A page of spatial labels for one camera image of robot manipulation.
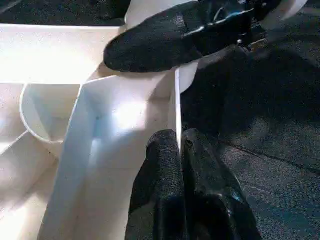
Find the white plastic table leg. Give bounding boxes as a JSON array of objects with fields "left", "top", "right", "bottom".
[{"left": 124, "top": 0, "right": 192, "bottom": 28}]

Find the white plastic table top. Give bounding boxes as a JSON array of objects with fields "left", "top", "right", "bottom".
[{"left": 0, "top": 23, "right": 199, "bottom": 240}]

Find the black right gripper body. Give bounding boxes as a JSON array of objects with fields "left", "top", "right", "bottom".
[{"left": 236, "top": 0, "right": 277, "bottom": 50}]

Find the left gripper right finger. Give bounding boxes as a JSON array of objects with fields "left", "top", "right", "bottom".
[{"left": 181, "top": 127, "right": 263, "bottom": 240}]

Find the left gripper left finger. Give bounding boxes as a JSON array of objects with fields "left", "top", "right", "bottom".
[{"left": 125, "top": 129, "right": 186, "bottom": 240}]

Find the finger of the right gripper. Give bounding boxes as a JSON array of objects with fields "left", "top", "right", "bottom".
[{"left": 103, "top": 0, "right": 254, "bottom": 74}]

